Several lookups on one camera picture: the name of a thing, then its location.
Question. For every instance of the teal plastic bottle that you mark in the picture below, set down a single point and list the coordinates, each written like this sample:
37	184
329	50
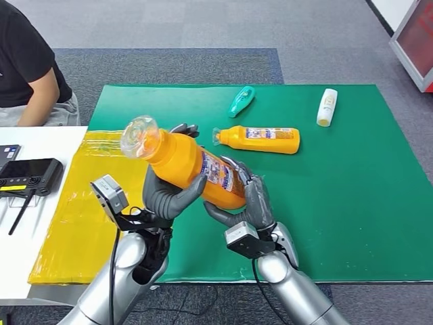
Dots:
241	102

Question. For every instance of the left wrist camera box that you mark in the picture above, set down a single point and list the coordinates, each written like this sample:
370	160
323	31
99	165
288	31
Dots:
109	195

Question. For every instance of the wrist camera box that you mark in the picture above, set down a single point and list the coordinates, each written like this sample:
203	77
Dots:
109	195
247	240

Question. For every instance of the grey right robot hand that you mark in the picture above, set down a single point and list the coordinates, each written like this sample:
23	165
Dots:
255	202

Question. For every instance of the orange bottle with clear cap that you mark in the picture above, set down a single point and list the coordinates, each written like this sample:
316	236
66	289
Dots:
264	143
176	161

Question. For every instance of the green table mat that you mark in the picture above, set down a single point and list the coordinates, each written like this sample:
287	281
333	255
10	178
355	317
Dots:
338	202

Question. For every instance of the person's forearm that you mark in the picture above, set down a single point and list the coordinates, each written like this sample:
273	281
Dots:
41	101

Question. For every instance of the white plastic bottle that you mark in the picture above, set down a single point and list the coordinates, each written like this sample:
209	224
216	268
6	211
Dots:
327	107

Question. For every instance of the black controller with antenna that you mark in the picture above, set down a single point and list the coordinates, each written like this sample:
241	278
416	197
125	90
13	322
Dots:
32	174

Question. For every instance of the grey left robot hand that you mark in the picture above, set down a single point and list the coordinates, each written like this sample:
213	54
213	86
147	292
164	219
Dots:
165	199

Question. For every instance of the yellow plastic-wrapped flat box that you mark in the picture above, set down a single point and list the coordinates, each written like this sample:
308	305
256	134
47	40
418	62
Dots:
74	233

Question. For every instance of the dark laptop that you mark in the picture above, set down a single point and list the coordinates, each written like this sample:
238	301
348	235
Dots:
7	152

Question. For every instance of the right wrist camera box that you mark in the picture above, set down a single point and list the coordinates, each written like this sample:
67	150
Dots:
247	240

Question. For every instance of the red and white cabinet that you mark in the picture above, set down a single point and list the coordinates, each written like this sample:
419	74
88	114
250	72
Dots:
416	42

